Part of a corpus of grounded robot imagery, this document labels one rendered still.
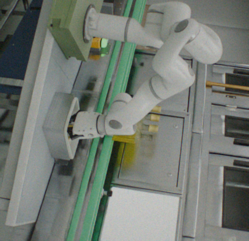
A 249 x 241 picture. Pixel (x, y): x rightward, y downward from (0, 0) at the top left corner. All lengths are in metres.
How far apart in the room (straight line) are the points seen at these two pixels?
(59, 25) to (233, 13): 6.62
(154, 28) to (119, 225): 0.84
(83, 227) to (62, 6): 0.83
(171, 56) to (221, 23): 6.39
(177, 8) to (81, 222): 0.88
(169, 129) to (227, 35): 5.42
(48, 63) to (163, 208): 0.81
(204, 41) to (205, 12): 6.50
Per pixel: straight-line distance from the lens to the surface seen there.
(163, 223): 1.65
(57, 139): 1.40
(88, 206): 1.50
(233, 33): 7.28
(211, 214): 1.75
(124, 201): 1.68
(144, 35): 1.38
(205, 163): 1.84
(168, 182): 1.73
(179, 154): 1.81
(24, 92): 1.38
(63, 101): 1.41
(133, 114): 1.18
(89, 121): 1.36
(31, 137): 1.28
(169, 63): 1.08
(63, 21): 1.27
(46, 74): 1.33
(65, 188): 1.52
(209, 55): 1.15
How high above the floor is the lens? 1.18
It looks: 6 degrees down
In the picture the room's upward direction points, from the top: 98 degrees clockwise
